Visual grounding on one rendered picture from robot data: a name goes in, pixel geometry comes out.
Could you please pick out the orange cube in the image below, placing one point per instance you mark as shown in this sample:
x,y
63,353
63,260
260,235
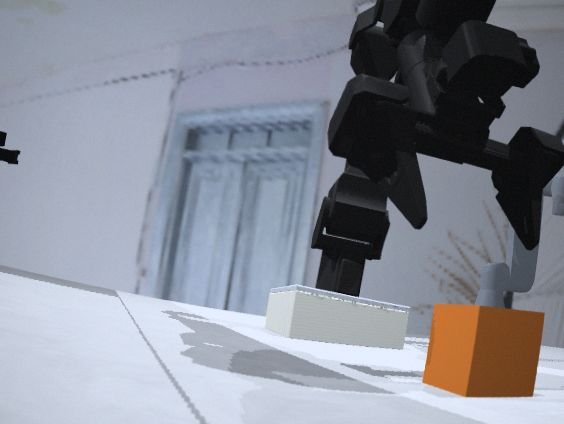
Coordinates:
x,y
482,351

